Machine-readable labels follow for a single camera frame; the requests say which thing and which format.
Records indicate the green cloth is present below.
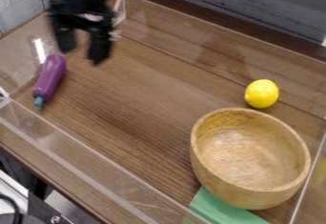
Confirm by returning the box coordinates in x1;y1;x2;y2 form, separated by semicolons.
188;187;270;224

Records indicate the purple toy eggplant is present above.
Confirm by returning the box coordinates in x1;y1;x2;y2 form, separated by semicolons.
32;54;67;108

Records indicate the brown wooden bowl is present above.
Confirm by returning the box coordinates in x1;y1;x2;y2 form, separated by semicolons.
190;108;311;210

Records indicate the black metal stand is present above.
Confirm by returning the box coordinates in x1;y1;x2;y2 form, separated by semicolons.
0;150;73;224

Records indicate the yellow toy lemon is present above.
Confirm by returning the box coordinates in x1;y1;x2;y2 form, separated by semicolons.
244;79;281;109

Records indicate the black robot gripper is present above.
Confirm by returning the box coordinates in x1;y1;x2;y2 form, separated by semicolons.
48;0;115;65

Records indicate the clear acrylic corner bracket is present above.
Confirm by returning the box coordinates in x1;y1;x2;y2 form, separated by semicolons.
83;0;126;27

